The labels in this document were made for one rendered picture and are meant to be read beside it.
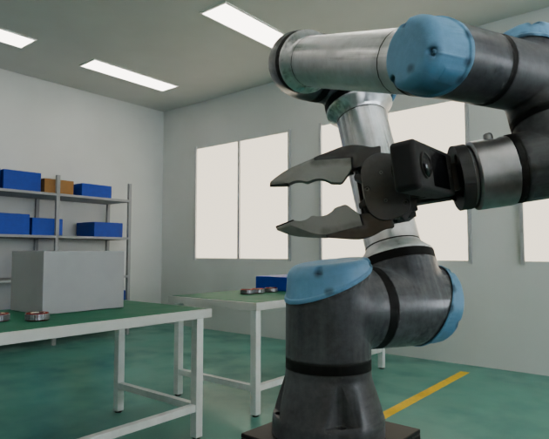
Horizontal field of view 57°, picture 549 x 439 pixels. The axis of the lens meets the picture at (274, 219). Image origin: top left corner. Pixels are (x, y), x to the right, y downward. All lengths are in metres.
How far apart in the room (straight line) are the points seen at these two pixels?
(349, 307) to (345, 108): 0.36
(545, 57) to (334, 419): 0.47
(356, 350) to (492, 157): 0.29
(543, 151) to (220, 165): 6.77
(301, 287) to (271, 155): 5.98
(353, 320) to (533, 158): 0.28
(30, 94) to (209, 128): 2.35
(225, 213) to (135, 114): 2.13
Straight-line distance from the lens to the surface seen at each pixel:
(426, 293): 0.74
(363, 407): 0.68
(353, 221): 0.54
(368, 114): 0.86
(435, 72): 0.52
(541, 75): 0.61
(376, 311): 0.68
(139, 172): 7.93
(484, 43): 0.55
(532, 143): 0.58
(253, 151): 6.84
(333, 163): 0.55
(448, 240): 5.35
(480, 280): 5.26
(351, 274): 0.66
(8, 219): 6.32
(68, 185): 6.68
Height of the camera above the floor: 1.08
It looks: 4 degrees up
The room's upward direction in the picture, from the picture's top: straight up
